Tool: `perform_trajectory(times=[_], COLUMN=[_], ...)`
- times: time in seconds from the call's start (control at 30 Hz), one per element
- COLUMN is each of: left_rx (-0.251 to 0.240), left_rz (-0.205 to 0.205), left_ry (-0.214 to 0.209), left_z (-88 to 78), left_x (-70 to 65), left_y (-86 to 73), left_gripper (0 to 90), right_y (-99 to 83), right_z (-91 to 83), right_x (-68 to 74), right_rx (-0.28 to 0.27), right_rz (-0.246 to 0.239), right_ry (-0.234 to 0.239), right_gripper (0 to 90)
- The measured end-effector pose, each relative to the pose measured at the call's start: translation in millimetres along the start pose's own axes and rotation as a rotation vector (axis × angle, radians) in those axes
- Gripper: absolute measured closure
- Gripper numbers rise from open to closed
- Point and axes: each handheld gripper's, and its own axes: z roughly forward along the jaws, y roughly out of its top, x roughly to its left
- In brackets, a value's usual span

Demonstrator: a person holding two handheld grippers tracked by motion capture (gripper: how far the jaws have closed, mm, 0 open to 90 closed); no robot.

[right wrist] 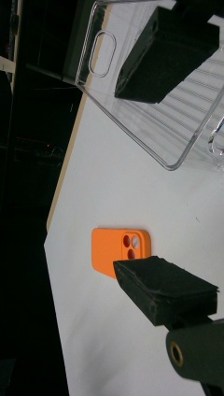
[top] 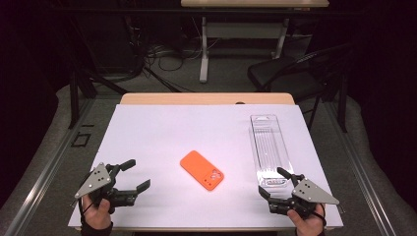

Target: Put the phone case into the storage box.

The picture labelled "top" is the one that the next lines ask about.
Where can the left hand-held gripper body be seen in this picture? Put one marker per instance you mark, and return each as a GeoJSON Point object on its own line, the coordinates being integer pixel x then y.
{"type": "Point", "coordinates": [95, 182]}

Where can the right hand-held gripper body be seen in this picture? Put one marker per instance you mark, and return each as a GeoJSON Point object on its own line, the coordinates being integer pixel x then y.
{"type": "Point", "coordinates": [311, 193]}

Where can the clear plastic packaging tray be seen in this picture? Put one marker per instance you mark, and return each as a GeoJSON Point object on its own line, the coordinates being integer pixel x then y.
{"type": "Point", "coordinates": [268, 147]}

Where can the orange phone case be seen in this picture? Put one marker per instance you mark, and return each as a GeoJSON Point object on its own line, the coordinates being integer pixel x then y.
{"type": "Point", "coordinates": [198, 167]}

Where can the person's right hand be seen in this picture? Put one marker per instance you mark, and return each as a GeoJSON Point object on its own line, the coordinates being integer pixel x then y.
{"type": "Point", "coordinates": [309, 226]}

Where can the person's left hand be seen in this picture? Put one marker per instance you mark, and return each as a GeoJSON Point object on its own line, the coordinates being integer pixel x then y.
{"type": "Point", "coordinates": [96, 216]}

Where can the white table cover sheet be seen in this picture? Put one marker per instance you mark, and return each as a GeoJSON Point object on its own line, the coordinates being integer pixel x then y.
{"type": "Point", "coordinates": [164, 131]}

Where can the dark table grommet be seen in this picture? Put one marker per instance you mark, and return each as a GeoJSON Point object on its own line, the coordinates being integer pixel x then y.
{"type": "Point", "coordinates": [240, 103]}

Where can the black metal stand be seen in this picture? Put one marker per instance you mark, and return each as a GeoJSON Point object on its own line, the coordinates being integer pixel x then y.
{"type": "Point", "coordinates": [73, 98]}

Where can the black folding chair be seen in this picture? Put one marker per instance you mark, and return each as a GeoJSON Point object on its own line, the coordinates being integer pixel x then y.
{"type": "Point", "coordinates": [282, 77]}

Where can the light wooden table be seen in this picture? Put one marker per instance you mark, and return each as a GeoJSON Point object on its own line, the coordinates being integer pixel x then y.
{"type": "Point", "coordinates": [196, 98]}

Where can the white-legged desk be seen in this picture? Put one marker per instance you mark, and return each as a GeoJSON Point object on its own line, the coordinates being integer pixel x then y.
{"type": "Point", "coordinates": [204, 49]}

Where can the black horizontal metal bar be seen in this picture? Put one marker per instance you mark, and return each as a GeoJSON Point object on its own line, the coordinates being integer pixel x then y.
{"type": "Point", "coordinates": [131, 11]}

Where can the metal floor rail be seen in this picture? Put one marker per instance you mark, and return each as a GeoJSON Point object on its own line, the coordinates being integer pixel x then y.
{"type": "Point", "coordinates": [47, 170]}
{"type": "Point", "coordinates": [369, 187]}

